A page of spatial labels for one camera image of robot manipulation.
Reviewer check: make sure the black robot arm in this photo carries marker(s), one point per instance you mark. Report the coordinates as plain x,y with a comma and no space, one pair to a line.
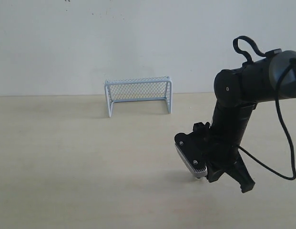
239,91

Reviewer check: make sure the black plain gripper finger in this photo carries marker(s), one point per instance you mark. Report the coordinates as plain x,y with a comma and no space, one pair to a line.
238,171

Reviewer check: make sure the black gripper finger with grey pad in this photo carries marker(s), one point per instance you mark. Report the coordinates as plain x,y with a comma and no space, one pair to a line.
191,155

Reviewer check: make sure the small white soccer goal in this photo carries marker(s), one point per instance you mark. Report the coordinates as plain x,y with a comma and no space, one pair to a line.
140,89

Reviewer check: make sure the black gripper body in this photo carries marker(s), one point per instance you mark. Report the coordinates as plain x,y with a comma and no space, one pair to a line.
214,151

